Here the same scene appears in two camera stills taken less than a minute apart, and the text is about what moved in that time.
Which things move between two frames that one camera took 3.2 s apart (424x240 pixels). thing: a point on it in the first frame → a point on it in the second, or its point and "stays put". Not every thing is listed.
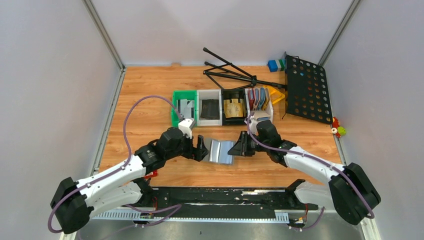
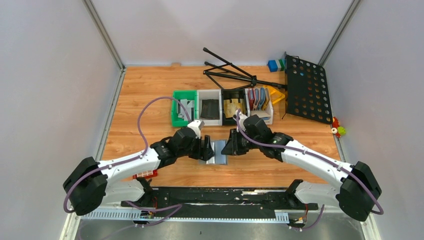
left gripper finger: [200, 154] → [209, 153]
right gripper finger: [244, 134] → [233, 135]
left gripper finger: [200, 144] → [207, 141]
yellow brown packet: [234, 109] stays put
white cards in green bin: [185, 107] stays put
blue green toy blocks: [275, 65] stays put
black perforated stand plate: [306, 94] stays put
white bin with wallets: [260, 108] stays put
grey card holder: [218, 151] stays put
